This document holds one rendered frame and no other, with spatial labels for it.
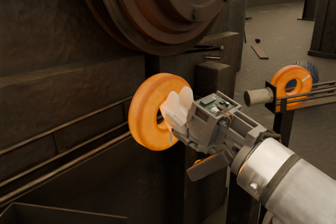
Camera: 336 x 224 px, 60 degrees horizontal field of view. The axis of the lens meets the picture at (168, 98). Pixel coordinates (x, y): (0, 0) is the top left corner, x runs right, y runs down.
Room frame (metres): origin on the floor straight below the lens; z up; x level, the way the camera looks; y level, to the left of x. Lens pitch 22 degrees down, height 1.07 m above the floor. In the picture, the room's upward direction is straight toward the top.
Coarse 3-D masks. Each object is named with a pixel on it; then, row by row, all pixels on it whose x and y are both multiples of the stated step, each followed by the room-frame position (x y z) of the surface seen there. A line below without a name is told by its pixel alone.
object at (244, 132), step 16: (208, 96) 0.45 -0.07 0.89; (224, 96) 0.47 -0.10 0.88; (192, 112) 0.43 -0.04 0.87; (208, 112) 0.41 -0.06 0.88; (224, 112) 0.42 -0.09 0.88; (240, 112) 0.43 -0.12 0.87; (192, 128) 0.44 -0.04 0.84; (208, 128) 0.41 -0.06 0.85; (224, 128) 0.41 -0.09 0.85; (240, 128) 0.40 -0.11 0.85; (256, 128) 0.39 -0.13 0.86; (192, 144) 0.43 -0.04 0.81; (208, 144) 0.41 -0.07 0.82; (224, 144) 0.41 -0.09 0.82; (240, 144) 0.38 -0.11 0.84; (240, 160) 0.37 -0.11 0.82
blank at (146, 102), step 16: (160, 80) 0.51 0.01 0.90; (176, 80) 0.54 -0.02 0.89; (144, 96) 0.48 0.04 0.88; (160, 96) 0.50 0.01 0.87; (128, 112) 0.49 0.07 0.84; (144, 112) 0.47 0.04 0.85; (144, 128) 0.47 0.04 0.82; (160, 128) 0.50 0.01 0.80; (144, 144) 0.47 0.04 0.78; (160, 144) 0.50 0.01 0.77
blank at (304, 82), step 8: (280, 72) 1.00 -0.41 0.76; (288, 72) 1.00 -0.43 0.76; (296, 72) 1.00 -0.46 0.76; (304, 72) 1.01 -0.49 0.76; (272, 80) 1.01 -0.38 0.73; (280, 80) 0.99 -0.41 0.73; (288, 80) 1.00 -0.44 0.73; (296, 80) 1.04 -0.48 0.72; (304, 80) 1.01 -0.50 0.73; (280, 88) 0.99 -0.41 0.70; (296, 88) 1.03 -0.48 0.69; (304, 88) 1.01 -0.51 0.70; (280, 96) 0.99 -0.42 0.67; (304, 96) 1.01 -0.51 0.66; (288, 104) 1.00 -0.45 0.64
